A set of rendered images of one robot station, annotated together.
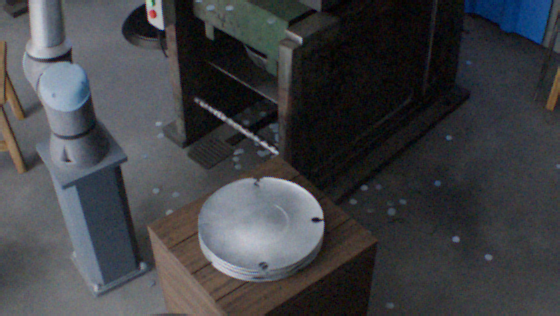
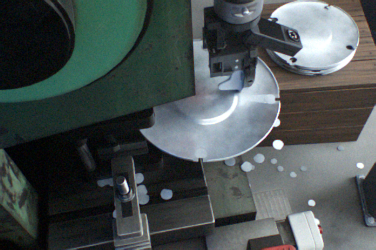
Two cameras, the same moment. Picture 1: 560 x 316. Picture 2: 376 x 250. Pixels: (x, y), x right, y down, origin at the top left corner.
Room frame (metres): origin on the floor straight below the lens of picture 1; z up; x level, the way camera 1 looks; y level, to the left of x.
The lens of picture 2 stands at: (2.20, 0.40, 1.51)
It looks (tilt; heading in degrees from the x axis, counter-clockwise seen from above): 57 degrees down; 220
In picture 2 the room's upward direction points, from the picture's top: 5 degrees counter-clockwise
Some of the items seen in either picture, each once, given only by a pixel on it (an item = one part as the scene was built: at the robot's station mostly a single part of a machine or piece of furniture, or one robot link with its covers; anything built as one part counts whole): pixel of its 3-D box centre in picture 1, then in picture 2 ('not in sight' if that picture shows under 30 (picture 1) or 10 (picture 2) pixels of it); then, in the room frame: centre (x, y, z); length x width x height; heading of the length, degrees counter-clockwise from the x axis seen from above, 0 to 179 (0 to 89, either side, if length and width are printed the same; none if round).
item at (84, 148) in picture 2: not in sight; (81, 148); (1.99, -0.01, 0.81); 0.02 x 0.02 x 0.14; 46
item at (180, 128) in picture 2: not in sight; (204, 95); (1.77, 0.09, 0.79); 0.29 x 0.29 x 0.01
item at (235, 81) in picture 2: not in sight; (233, 83); (1.74, 0.14, 0.83); 0.06 x 0.03 x 0.09; 136
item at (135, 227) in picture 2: not in sight; (125, 197); (2.01, 0.09, 0.76); 0.17 x 0.06 x 0.10; 46
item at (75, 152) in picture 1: (76, 135); not in sight; (1.31, 0.52, 0.50); 0.15 x 0.15 x 0.10
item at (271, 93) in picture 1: (298, 58); not in sight; (1.90, -0.04, 0.31); 0.43 x 0.42 x 0.01; 46
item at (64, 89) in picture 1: (66, 96); not in sight; (1.32, 0.52, 0.62); 0.13 x 0.12 x 0.14; 33
